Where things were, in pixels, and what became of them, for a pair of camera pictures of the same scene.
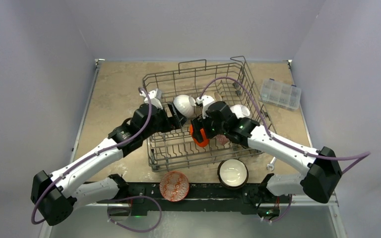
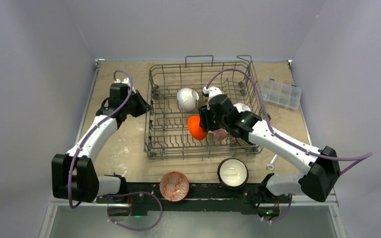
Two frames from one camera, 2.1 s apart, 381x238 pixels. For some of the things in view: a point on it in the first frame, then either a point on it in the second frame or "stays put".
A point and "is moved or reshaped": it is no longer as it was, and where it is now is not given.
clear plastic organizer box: x=277 y=93 stays put
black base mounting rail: x=201 y=197 stays put
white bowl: x=240 y=111 stays put
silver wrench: x=272 y=163 stays put
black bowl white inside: x=232 y=173 stays put
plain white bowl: x=185 y=105 is moved or reshaped
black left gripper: x=176 y=121 → x=143 y=107
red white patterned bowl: x=174 y=186 stays put
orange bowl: x=206 y=141 is moved or reshaped
